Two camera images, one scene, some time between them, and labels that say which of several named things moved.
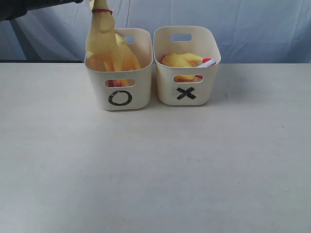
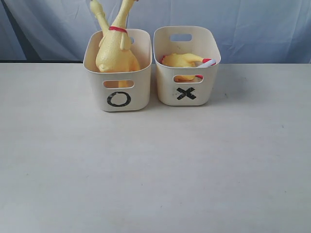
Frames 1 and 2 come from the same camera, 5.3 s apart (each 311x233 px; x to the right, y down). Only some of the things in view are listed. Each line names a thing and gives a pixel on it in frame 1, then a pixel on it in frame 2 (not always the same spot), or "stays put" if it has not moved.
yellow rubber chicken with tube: x=188 y=59 stays put
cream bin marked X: x=204 y=44 stays put
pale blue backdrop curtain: x=251 y=31 stays put
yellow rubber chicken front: x=129 y=61 to x=97 y=8
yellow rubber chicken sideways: x=103 y=52 to x=114 y=54
